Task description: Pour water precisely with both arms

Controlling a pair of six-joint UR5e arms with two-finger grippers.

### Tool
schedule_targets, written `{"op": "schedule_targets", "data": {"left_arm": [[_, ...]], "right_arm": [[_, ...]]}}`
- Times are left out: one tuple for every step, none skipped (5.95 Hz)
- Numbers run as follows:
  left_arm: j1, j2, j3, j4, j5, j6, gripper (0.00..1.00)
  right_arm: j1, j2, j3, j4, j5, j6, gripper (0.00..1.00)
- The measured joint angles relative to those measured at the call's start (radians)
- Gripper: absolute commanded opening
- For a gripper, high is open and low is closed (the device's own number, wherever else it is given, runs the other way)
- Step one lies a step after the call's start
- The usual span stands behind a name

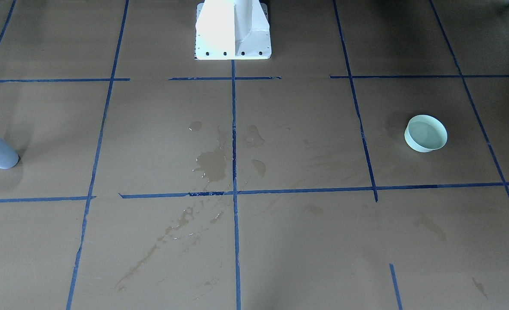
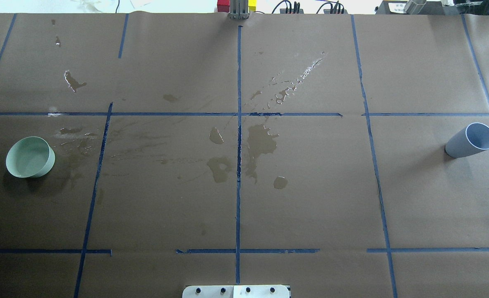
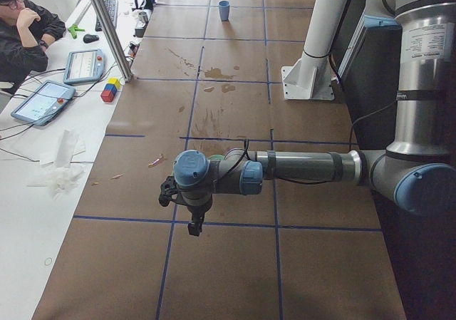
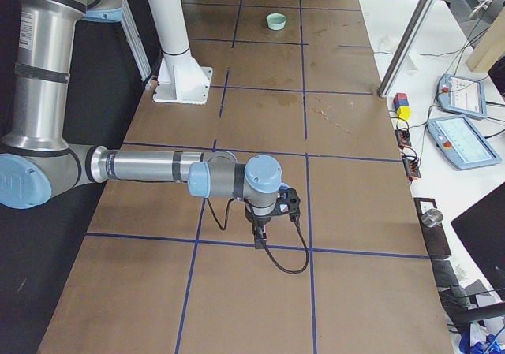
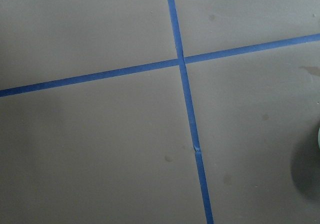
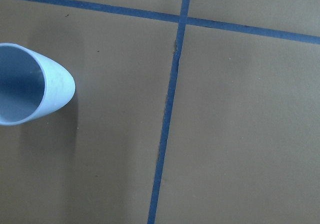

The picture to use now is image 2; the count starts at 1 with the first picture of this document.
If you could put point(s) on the green bowl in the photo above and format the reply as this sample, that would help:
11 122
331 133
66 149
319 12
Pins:
30 157

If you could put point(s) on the blue-grey cup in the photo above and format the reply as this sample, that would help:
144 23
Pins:
471 140

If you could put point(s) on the brown paper table cover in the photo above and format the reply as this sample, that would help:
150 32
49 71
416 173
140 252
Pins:
191 149

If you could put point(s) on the black connector block left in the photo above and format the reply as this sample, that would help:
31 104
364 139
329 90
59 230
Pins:
288 7

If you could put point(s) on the black connector block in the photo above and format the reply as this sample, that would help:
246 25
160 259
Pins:
336 7
288 7

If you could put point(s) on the red cube block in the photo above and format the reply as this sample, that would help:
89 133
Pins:
223 6

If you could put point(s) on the yellow cube block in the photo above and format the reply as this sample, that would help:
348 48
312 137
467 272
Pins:
252 5

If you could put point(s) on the black connector block right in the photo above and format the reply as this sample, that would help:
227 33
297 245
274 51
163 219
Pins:
336 7

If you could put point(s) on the metal cylinder weight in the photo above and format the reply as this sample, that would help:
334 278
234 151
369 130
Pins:
413 7

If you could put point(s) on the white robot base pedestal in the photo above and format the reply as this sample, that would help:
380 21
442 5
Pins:
237 291

